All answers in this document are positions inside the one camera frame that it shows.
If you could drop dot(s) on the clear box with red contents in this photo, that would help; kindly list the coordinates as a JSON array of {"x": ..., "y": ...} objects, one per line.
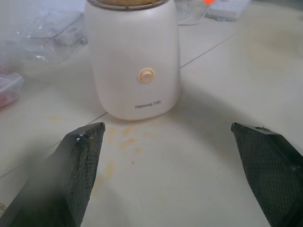
[{"x": 9, "y": 87}]

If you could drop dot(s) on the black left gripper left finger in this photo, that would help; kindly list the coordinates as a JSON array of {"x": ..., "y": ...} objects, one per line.
[{"x": 59, "y": 184}]

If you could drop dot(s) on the white Joyoung blender base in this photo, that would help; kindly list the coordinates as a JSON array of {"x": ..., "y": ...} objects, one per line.
[{"x": 130, "y": 47}]

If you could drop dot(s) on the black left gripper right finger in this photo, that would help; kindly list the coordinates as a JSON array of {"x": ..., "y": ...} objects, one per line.
[{"x": 272, "y": 170}]

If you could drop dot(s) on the white power strip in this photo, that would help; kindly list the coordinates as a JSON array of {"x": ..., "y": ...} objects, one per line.
[{"x": 227, "y": 10}]

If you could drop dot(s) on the clear crumpled plastic bags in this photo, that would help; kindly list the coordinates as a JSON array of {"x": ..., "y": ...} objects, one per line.
[{"x": 47, "y": 35}]

